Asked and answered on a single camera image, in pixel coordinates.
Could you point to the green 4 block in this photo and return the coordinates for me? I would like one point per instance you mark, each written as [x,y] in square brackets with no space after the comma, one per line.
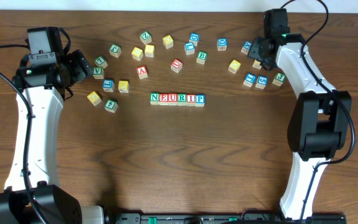
[111,106]

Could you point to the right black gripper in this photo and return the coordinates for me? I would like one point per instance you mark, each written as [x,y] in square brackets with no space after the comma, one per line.
[257,49]

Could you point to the red I block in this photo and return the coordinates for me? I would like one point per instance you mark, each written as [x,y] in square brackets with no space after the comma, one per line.
[190,99]

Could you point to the blue L block upper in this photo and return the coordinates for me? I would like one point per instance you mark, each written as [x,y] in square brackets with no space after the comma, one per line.
[189,48]

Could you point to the yellow S block right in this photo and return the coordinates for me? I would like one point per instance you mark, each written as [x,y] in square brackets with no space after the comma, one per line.
[257,65]

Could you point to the red E block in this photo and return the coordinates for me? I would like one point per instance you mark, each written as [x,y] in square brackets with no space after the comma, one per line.
[163,99]

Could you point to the yellow block near J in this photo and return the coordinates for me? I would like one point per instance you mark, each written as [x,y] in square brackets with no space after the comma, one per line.
[137,53]

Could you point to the blue P block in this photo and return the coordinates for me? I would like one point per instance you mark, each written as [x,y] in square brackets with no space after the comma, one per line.
[200,100]

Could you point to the blue D block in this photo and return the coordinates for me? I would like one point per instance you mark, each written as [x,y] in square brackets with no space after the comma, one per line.
[222,44]

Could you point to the green Z block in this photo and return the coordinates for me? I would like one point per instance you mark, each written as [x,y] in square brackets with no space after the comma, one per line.
[146,37]

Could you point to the red A block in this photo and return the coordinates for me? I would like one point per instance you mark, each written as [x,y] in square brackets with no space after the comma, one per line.
[142,72]

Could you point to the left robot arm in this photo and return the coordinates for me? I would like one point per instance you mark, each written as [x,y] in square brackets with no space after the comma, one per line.
[32,192]

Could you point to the yellow block far left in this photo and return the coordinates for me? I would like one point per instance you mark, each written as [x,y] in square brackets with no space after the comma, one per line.
[94,98]

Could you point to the yellow block top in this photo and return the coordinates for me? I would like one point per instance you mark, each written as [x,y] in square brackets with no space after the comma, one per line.
[168,41]

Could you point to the yellow O block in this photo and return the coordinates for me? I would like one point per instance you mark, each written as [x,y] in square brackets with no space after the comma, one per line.
[234,66]

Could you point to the green j block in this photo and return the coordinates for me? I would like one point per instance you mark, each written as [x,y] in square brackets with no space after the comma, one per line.
[115,50]
[279,79]

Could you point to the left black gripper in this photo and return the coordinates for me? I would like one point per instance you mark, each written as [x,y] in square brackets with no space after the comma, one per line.
[81,65]

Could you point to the blue I block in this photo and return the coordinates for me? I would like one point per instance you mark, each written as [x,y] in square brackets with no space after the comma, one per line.
[249,80]

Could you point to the blue X block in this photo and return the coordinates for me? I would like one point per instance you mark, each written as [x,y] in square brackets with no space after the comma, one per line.
[246,47]

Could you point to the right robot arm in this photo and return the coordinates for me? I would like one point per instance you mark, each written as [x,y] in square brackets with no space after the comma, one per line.
[320,131]

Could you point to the green B block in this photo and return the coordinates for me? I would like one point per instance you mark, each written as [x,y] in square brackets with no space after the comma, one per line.
[201,57]

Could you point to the green V block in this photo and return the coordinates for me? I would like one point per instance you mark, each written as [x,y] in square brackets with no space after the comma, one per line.
[98,73]

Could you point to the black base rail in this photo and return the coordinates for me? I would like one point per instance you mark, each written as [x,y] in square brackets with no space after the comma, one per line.
[213,218]

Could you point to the yellow block beside R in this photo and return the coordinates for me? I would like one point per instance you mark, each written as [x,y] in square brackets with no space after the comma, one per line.
[123,86]

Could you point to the green N block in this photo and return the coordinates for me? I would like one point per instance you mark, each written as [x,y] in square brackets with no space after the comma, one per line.
[154,98]

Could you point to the blue 5 block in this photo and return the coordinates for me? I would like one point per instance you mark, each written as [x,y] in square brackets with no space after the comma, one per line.
[261,82]

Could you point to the blue block top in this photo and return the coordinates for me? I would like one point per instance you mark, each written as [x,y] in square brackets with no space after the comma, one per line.
[194,38]

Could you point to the red U block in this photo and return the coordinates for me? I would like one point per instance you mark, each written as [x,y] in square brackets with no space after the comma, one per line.
[176,65]
[172,99]

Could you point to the green R block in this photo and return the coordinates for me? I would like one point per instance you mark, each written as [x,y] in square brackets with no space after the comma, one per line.
[181,99]

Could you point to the yellow s block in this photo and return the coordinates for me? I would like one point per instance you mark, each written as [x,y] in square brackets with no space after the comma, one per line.
[149,50]
[257,65]

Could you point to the blue l block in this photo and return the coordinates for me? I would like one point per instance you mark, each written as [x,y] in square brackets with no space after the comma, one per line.
[189,48]
[108,85]

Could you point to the green J block left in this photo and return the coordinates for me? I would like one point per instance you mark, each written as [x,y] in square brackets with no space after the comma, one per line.
[115,50]

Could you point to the yellow S block left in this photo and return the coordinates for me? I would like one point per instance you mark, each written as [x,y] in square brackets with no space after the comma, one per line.
[149,50]

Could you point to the green 7 block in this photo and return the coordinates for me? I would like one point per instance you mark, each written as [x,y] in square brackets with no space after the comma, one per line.
[101,62]

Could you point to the blue L block lower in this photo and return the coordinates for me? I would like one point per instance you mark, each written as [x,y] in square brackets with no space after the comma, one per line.
[108,85]

